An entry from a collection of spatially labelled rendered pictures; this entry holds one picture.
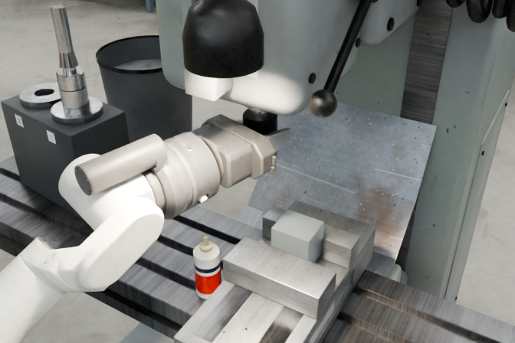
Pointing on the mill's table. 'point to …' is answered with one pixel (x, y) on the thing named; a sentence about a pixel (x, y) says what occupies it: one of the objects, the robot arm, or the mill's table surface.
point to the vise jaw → (280, 276)
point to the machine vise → (334, 254)
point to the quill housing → (273, 26)
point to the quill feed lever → (321, 102)
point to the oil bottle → (207, 268)
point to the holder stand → (58, 136)
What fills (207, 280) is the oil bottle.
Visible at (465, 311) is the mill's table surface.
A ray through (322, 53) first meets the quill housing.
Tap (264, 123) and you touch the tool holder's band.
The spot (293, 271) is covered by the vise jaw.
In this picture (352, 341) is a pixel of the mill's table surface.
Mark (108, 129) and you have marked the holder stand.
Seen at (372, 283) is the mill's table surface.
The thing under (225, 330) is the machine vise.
